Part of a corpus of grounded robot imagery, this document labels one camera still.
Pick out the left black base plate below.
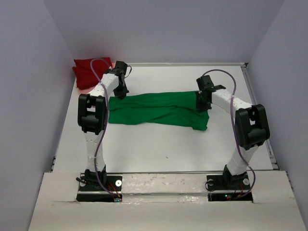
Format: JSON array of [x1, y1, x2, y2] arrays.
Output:
[[76, 174, 123, 203]]

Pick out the folded pink t-shirt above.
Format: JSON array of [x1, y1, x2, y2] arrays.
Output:
[[76, 61, 116, 95]]

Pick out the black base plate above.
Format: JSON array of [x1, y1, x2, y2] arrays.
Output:
[[205, 173, 253, 202], [76, 174, 123, 203]]

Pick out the white front cover board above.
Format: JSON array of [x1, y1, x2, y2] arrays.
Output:
[[29, 171, 305, 231]]

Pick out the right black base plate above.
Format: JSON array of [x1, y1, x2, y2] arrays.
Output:
[[205, 173, 253, 202]]

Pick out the green t-shirt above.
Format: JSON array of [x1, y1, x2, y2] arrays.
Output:
[[108, 91, 209, 131]]

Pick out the folded dark red t-shirt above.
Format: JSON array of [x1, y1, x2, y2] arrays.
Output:
[[72, 57, 113, 88]]

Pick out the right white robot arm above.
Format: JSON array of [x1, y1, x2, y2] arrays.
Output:
[[196, 75, 270, 190]]

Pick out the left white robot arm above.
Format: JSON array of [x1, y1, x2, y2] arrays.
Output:
[[77, 58, 129, 191]]

